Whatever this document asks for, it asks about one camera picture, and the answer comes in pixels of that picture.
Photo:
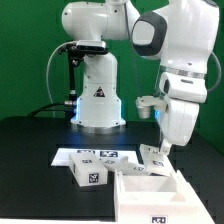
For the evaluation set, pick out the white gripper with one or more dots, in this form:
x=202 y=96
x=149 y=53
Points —
x=176 y=123

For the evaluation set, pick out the white door panel front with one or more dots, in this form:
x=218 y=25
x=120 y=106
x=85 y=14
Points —
x=155 y=162

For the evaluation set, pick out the white door panel with knob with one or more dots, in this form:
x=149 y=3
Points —
x=125 y=166

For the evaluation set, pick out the white cabinet body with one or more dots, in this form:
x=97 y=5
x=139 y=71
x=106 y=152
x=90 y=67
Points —
x=157 y=200

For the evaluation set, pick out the white box block with markers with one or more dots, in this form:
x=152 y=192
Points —
x=87 y=169

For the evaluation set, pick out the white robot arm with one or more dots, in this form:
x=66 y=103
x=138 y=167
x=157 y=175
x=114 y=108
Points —
x=180 y=35

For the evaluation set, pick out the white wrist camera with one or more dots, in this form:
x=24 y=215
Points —
x=145 y=103

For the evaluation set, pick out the black camera on stand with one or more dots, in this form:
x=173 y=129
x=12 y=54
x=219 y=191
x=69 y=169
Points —
x=77 y=50

